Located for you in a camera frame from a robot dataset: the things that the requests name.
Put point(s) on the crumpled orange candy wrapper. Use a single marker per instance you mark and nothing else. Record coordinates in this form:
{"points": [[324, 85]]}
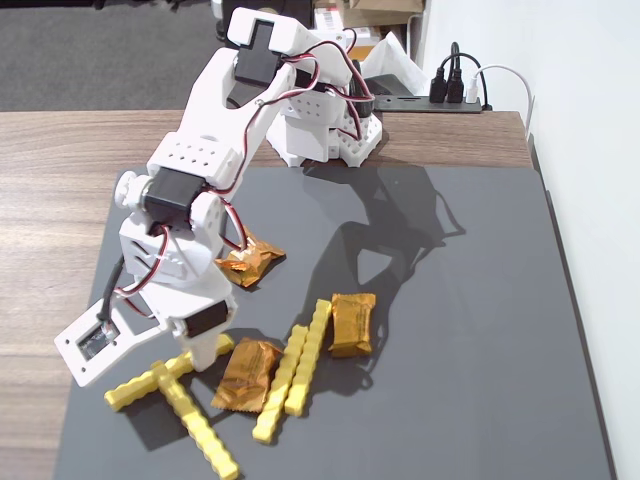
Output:
{"points": [[255, 262]]}

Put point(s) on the orange wrapped candy bar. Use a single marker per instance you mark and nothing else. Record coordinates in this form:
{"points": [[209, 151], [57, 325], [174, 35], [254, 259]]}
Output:
{"points": [[247, 372], [354, 325]]}

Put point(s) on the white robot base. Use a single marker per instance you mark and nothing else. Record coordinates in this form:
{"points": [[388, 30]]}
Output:
{"points": [[320, 135]]}

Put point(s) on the black power strip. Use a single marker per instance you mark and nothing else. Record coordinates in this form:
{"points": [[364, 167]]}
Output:
{"points": [[415, 104]]}

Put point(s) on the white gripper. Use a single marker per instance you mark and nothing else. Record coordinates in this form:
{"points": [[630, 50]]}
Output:
{"points": [[204, 320]]}

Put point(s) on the black power plug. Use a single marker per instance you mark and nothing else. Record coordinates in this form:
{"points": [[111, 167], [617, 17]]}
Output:
{"points": [[436, 90], [454, 90]]}

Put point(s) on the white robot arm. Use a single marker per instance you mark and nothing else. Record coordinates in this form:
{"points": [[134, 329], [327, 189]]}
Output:
{"points": [[210, 100]]}

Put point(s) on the dark grey mat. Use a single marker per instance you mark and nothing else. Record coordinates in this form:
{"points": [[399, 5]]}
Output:
{"points": [[450, 350]]}

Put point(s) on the white gripper camera mount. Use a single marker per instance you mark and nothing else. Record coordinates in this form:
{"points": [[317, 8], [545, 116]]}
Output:
{"points": [[87, 360]]}

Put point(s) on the white paper bag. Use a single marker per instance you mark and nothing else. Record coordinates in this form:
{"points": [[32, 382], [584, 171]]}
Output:
{"points": [[395, 57]]}

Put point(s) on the yellow crinkle toy fry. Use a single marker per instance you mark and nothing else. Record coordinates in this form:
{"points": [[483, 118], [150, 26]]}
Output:
{"points": [[135, 390], [310, 355], [200, 425], [282, 380]]}

